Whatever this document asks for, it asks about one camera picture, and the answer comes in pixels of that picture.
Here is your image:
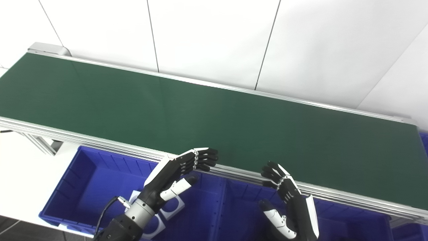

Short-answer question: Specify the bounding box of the aluminium conveyor leg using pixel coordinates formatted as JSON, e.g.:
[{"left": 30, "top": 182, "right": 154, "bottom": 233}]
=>
[{"left": 15, "top": 132, "right": 64, "bottom": 156}]

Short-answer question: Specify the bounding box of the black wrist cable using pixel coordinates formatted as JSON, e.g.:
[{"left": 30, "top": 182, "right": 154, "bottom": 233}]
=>
[{"left": 95, "top": 196, "right": 131, "bottom": 238}]

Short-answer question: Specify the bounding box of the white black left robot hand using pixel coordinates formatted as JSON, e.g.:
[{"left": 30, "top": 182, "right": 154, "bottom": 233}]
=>
[{"left": 140, "top": 147, "right": 219, "bottom": 213}]

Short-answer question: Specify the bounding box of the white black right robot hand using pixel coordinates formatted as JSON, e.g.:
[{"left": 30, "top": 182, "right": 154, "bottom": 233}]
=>
[{"left": 258, "top": 161, "right": 320, "bottom": 241}]

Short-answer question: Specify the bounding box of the green conveyor belt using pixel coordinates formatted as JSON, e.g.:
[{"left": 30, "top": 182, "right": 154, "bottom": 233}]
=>
[
  {"left": 0, "top": 53, "right": 428, "bottom": 210},
  {"left": 0, "top": 50, "right": 428, "bottom": 226}
]

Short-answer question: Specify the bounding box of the blue plastic bin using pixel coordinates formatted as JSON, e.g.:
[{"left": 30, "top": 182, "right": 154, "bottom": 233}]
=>
[
  {"left": 390, "top": 219, "right": 428, "bottom": 241},
  {"left": 221, "top": 181, "right": 393, "bottom": 241},
  {"left": 419, "top": 132, "right": 428, "bottom": 158},
  {"left": 38, "top": 146, "right": 228, "bottom": 241}
]

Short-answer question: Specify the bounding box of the grey conveyor end housing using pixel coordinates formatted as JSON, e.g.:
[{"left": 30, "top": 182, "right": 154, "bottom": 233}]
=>
[{"left": 27, "top": 42, "right": 71, "bottom": 56}]

